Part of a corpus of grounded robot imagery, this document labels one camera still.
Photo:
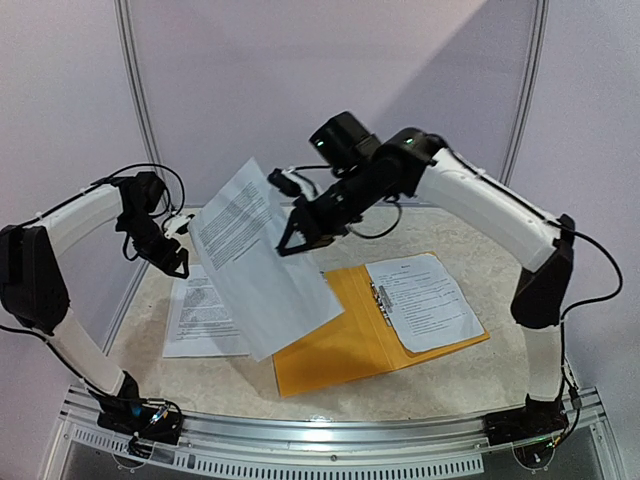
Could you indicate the printed paper sheet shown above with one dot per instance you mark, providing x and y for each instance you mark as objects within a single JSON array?
[
  {"x": 430, "y": 310},
  {"x": 274, "y": 301}
]

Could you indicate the aluminium front rail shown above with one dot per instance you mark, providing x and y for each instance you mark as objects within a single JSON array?
[{"x": 223, "y": 447}]

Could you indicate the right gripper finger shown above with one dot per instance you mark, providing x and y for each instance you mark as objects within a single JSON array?
[
  {"x": 298, "y": 228},
  {"x": 286, "y": 248}
]

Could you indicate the orange file folder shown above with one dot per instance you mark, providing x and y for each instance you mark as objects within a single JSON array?
[{"x": 355, "y": 345}]

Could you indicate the chrome folder spring clip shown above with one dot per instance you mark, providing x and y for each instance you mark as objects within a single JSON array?
[{"x": 383, "y": 302}]

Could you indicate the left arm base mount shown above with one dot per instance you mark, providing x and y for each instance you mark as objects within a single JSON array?
[{"x": 157, "y": 420}]

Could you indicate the aluminium frame post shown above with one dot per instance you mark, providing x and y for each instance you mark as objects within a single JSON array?
[
  {"x": 132, "y": 65},
  {"x": 526, "y": 92}
]

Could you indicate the right aluminium frame post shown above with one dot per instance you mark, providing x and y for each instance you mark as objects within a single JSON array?
[{"x": 526, "y": 92}]

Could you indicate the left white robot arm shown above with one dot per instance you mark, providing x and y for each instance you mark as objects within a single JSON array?
[{"x": 35, "y": 293}]

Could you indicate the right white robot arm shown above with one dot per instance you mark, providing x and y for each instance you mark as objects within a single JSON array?
[{"x": 416, "y": 164}]

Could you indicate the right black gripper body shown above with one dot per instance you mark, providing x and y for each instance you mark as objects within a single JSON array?
[{"x": 314, "y": 220}]

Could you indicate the left aluminium frame post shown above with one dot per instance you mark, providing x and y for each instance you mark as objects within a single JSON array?
[{"x": 132, "y": 65}]

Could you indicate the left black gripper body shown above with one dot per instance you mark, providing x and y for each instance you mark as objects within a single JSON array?
[{"x": 154, "y": 251}]

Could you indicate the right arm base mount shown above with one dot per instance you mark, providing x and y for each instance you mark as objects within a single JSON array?
[{"x": 534, "y": 419}]

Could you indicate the stack of printed papers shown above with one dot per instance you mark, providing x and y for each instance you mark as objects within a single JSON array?
[{"x": 198, "y": 324}]

